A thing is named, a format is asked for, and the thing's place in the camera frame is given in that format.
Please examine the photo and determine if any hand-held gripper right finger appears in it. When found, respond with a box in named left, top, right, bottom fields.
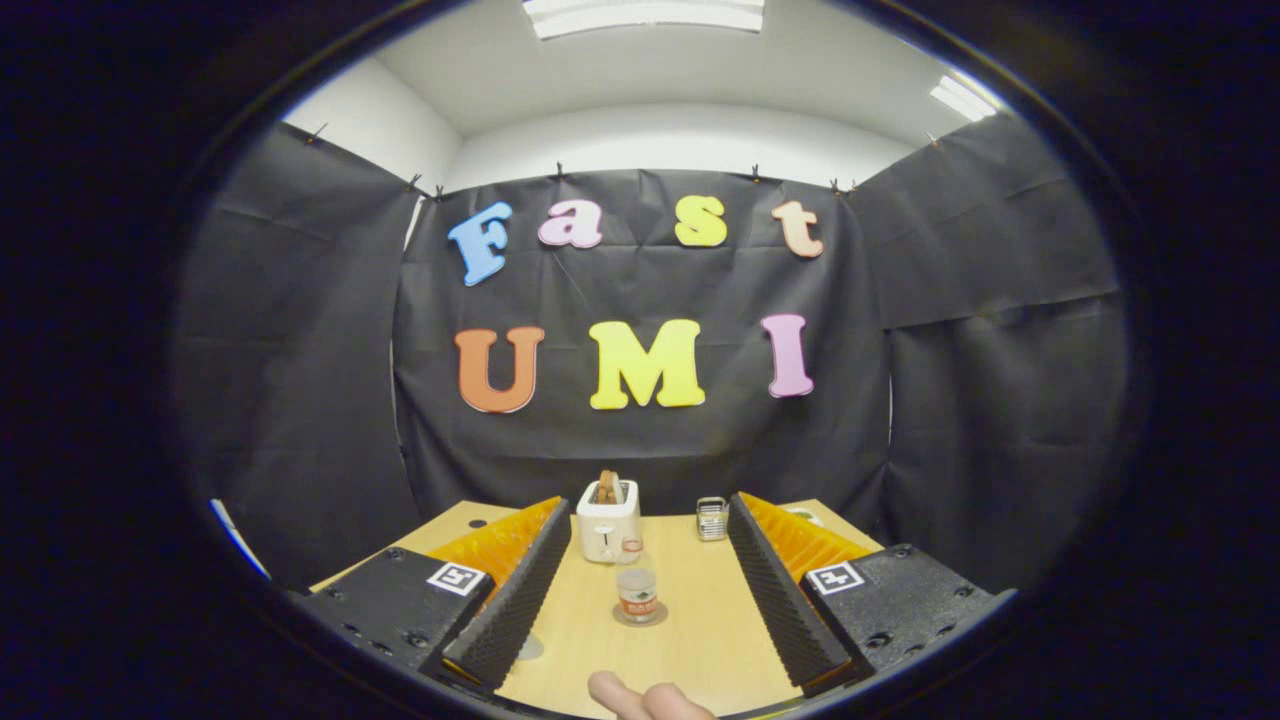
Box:
left=727, top=490, right=1021, bottom=699

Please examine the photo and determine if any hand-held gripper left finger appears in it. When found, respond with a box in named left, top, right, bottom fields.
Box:
left=295, top=495, right=573, bottom=696

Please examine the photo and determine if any clear plastic juice bottle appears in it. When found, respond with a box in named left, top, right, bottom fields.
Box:
left=615, top=537, right=659, bottom=623

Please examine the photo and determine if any wooden table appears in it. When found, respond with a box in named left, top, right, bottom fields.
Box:
left=310, top=498, right=886, bottom=719

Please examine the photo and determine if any white toaster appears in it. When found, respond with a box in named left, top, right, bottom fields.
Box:
left=576, top=480, right=642, bottom=564

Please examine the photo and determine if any black backdrop cloth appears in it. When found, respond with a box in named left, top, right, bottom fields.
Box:
left=170, top=110, right=1131, bottom=591

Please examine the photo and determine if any small ceiling light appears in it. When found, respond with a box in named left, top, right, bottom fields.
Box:
left=930, top=75, right=1001, bottom=123

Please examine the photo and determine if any long ceiling light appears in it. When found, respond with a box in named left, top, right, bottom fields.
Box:
left=522, top=0, right=766, bottom=41

